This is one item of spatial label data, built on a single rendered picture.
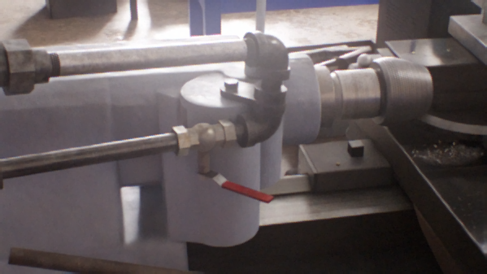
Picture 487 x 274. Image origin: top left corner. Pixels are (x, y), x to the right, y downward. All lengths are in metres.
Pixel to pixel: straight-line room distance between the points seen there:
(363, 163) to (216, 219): 0.46
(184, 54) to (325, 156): 0.60
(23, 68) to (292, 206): 0.66
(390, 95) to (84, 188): 0.38
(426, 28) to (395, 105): 1.37
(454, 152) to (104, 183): 0.57
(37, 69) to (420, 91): 0.50
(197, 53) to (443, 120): 0.62
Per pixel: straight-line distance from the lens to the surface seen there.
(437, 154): 1.18
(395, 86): 0.93
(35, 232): 0.86
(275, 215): 1.16
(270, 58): 0.73
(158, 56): 0.67
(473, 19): 1.34
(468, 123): 1.23
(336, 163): 1.23
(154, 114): 0.83
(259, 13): 0.84
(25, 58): 0.63
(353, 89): 0.92
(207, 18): 2.72
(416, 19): 2.34
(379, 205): 1.21
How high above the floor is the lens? 1.49
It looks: 28 degrees down
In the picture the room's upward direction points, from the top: straight up
